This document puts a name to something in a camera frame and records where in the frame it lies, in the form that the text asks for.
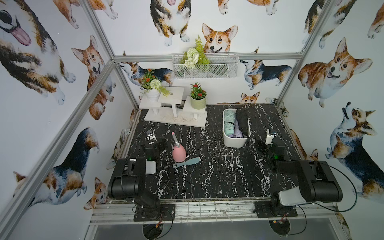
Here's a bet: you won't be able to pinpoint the lilac umbrella front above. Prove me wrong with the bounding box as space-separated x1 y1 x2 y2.
233 120 244 139

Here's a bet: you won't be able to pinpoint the white plastic storage box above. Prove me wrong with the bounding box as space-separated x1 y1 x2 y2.
222 108 252 148

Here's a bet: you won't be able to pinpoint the black umbrella back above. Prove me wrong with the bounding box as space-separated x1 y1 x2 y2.
236 109 250 137

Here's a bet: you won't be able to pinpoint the mint green umbrella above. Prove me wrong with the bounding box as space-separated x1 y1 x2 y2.
224 110 236 137

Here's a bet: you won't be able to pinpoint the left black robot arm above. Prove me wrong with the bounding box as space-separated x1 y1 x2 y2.
108 138 167 222

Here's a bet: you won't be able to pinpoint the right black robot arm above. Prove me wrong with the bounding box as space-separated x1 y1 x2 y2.
255 139 343 217

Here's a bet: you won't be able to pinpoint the white wooden step shelf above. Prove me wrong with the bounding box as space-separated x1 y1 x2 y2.
139 87 208 128

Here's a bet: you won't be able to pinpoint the white pot mixed flowers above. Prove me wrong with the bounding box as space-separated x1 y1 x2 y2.
141 68 173 102

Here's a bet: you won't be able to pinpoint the green pot red flowers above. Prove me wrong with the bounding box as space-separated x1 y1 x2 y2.
190 83 207 110

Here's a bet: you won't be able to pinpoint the fern and white flowers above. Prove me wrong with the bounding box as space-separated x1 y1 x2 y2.
181 35 210 70

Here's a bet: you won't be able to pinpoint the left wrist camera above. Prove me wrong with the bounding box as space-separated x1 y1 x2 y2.
146 130 157 142

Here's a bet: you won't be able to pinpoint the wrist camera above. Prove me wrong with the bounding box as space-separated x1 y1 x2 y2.
265 129 278 145
146 130 157 142

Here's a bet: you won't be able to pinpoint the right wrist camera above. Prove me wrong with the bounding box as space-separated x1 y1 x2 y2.
265 129 278 145

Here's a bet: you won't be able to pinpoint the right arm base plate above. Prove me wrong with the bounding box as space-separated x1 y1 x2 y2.
253 201 298 219

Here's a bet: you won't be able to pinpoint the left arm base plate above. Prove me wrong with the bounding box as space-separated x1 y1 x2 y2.
134 204 176 222

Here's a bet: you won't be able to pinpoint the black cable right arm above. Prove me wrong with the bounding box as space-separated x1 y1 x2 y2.
281 161 359 237

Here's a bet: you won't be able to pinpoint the white wire wall basket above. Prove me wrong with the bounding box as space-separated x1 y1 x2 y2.
172 53 240 79

